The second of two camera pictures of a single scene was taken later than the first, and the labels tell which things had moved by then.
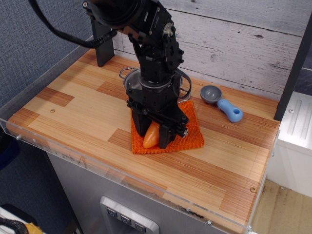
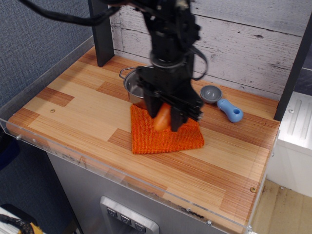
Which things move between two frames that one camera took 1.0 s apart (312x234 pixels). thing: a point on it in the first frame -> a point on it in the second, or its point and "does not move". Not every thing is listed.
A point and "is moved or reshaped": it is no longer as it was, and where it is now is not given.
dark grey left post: x=105 y=51 does not move
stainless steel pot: x=131 y=77 does not move
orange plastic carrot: x=152 y=136 is moved or reshaped
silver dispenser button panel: x=118 y=218 does not move
